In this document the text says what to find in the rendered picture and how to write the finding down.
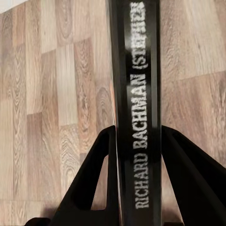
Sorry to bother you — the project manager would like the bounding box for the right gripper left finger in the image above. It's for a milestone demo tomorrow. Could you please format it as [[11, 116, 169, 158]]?
[[48, 125, 120, 226]]

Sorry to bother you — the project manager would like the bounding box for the hardback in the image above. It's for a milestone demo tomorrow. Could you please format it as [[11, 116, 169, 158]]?
[[105, 0, 162, 226]]

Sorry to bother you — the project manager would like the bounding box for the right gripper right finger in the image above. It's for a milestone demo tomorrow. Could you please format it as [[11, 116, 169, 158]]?
[[161, 125, 226, 226]]

